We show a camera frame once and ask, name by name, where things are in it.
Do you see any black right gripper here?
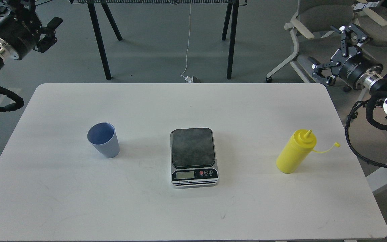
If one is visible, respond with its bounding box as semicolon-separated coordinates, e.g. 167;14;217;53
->
312;24;384;90

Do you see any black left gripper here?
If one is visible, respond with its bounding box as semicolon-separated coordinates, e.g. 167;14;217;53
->
0;15;63;61

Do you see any yellow squeeze bottle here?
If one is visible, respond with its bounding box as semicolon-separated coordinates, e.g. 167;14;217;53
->
275;129;341;174

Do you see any blue ribbed plastic cup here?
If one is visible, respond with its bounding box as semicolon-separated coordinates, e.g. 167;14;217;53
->
87;122;120;158

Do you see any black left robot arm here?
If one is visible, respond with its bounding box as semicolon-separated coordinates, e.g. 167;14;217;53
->
0;0;63;112

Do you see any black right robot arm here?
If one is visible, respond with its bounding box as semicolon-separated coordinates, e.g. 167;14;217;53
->
308;24;387;168

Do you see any digital kitchen scale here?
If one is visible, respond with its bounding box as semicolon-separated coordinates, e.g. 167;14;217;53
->
170;127;219;189

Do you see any grey office chair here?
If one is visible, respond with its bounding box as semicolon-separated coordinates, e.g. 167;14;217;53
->
353;0;387;46
266;0;354;83

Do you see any black-legged background table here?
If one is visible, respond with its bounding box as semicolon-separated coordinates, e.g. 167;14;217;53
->
69;0;247;80

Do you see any white power adapter on floor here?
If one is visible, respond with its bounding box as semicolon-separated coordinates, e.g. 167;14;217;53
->
184;76;201;84

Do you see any white hanging cable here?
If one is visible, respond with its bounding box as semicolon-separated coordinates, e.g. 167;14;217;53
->
180;0;192;79

